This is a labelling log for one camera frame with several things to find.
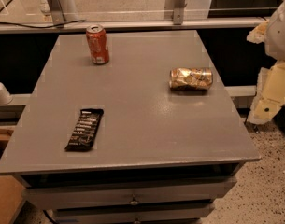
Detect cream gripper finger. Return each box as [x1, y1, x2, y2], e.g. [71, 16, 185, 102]
[247, 61, 285, 125]

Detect orange gold soda can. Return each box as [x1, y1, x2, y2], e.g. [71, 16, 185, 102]
[169, 68, 213, 91]

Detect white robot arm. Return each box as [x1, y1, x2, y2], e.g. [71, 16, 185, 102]
[247, 0, 285, 124]

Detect red soda can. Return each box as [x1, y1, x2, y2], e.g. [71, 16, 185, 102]
[86, 24, 109, 64]

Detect grey drawer cabinet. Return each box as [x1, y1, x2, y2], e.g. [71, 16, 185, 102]
[0, 31, 259, 224]

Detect black snack bar wrapper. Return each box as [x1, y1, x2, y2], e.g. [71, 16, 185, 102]
[64, 108, 104, 152]

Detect white pipe at left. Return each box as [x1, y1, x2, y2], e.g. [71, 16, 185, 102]
[0, 82, 13, 105]

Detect brown cardboard box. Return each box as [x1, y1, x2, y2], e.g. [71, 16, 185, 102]
[0, 128, 24, 224]

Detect metal frame bracket centre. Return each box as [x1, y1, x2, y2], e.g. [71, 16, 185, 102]
[164, 0, 186, 25]

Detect metal frame bracket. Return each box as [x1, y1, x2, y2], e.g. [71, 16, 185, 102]
[47, 0, 64, 25]
[164, 0, 186, 25]

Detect black cable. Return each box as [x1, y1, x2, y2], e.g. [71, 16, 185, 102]
[0, 19, 89, 29]

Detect metal frame bracket left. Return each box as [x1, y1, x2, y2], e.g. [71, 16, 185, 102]
[47, 0, 64, 25]

